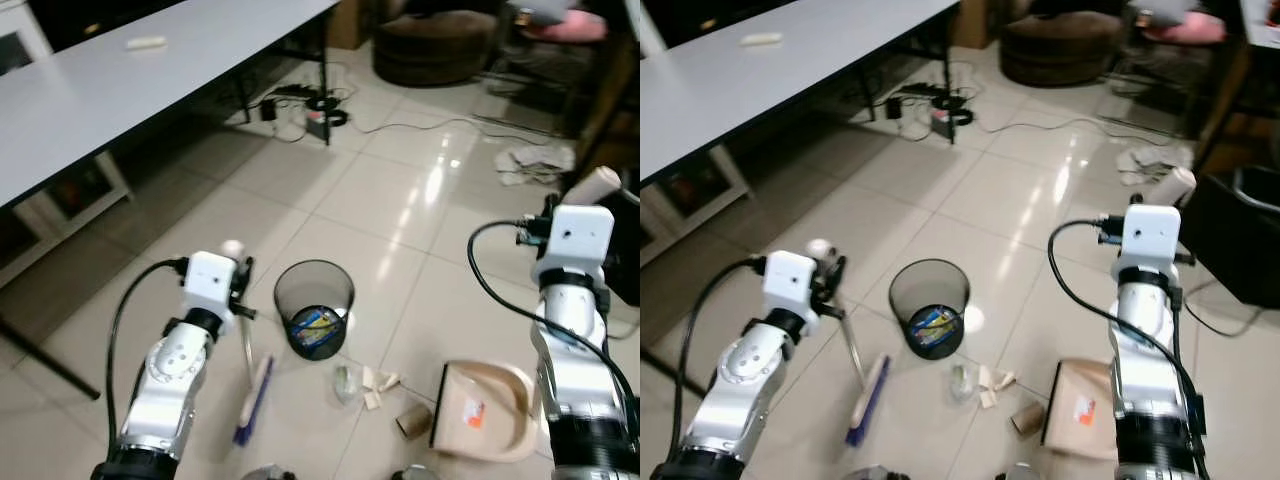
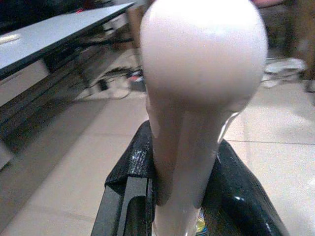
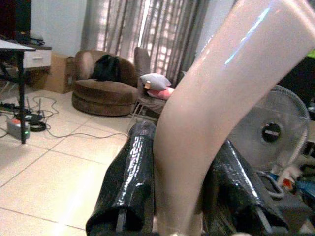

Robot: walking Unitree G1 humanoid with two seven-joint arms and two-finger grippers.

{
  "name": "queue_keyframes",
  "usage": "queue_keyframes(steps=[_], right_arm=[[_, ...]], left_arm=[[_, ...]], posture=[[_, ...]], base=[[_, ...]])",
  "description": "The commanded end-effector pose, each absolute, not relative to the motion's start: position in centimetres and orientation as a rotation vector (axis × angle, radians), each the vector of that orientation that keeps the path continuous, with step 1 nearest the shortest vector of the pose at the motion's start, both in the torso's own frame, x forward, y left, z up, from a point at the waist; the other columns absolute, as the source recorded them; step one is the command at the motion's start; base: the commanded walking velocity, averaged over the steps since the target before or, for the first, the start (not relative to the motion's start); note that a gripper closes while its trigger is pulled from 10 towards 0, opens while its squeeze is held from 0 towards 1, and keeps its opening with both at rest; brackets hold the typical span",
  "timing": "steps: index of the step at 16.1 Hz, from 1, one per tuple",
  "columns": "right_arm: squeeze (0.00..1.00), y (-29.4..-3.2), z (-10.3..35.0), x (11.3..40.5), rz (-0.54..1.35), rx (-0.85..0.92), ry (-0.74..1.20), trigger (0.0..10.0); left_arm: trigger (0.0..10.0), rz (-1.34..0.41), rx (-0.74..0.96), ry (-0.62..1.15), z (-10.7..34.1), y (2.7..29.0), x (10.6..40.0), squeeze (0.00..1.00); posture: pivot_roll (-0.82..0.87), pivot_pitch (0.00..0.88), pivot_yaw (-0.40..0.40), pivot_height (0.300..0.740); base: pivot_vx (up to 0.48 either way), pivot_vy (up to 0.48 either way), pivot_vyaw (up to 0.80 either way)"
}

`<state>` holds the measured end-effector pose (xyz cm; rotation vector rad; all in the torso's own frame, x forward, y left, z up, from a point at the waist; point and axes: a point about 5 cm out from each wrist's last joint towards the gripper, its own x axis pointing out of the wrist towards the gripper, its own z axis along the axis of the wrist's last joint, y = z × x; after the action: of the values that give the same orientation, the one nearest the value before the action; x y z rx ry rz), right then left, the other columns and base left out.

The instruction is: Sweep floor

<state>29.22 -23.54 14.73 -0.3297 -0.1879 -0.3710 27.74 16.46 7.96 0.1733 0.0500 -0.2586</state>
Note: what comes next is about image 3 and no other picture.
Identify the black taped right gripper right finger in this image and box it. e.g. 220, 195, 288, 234
202, 139, 289, 236

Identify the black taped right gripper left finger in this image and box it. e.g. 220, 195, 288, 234
86, 120, 157, 236

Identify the white electric floor fan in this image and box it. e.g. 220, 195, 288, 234
227, 85, 311, 173

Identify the pink pillow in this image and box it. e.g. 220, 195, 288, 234
146, 87, 175, 101

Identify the brown round velvet armchair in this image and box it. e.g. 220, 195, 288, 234
71, 50, 139, 117

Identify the grey upholstered chair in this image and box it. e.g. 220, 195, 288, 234
127, 47, 177, 123

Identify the grey pillow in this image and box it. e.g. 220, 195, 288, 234
139, 73, 172, 92

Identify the black bag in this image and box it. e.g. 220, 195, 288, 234
90, 54, 122, 82

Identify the black wifi router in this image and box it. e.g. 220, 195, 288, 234
13, 96, 47, 132

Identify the cardboard box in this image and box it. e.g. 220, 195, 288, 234
45, 51, 76, 94

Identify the grey power box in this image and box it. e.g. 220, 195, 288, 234
6, 118, 31, 140

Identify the grey striped curtain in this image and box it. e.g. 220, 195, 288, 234
80, 0, 210, 84

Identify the black legged white table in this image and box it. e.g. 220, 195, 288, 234
0, 39, 37, 145

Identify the white drawer cabinet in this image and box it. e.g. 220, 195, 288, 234
23, 45, 53, 72

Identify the white coiled cable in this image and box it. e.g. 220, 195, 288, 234
255, 169, 287, 199

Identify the grey floor cable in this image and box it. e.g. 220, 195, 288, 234
0, 96, 128, 140

